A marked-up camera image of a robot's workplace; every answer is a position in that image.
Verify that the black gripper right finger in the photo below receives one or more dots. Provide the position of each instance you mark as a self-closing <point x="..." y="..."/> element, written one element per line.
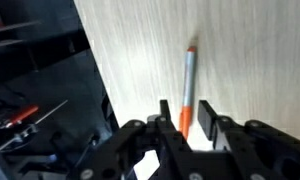
<point x="206" y="118"/>

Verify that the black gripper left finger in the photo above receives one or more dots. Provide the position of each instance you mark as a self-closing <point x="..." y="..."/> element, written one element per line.
<point x="165" y="113"/>

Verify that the orange and grey pen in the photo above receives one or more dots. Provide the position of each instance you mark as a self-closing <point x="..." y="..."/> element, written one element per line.
<point x="189" y="83"/>

